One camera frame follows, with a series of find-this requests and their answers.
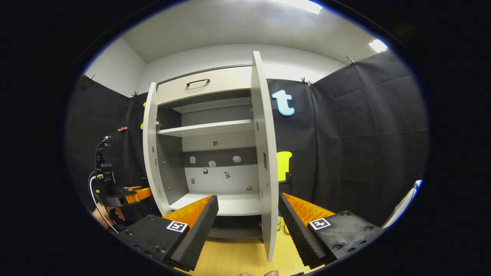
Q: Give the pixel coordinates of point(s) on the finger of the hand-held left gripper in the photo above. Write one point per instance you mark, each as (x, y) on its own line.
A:
(142, 194)
(132, 188)

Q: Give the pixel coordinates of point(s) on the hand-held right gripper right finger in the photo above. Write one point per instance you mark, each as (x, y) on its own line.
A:
(299, 237)

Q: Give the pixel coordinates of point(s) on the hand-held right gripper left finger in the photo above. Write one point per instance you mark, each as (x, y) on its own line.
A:
(197, 234)

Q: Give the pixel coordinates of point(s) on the camera sticker shoe cabinet door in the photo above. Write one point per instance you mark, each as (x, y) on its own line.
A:
(149, 153)

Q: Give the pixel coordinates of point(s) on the beige double-door shoe cabinet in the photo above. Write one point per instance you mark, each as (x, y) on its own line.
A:
(218, 180)

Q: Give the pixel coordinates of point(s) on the headphone sticker shoe cabinet door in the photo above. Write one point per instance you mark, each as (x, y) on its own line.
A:
(264, 134)

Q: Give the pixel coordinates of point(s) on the white cabinet shelf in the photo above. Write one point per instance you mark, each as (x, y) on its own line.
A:
(234, 203)
(207, 128)

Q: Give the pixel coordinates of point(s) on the beige cabinet drawer front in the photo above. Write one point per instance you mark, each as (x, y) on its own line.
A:
(222, 82)

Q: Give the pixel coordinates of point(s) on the small green bottle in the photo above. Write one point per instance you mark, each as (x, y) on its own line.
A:
(279, 223)

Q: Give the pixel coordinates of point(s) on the black backdrop cloth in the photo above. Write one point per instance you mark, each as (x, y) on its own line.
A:
(364, 134)

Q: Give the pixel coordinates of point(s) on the small ceiling light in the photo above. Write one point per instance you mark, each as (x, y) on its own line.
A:
(378, 45)

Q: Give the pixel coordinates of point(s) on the long ceiling light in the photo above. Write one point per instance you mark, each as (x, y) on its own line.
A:
(299, 5)

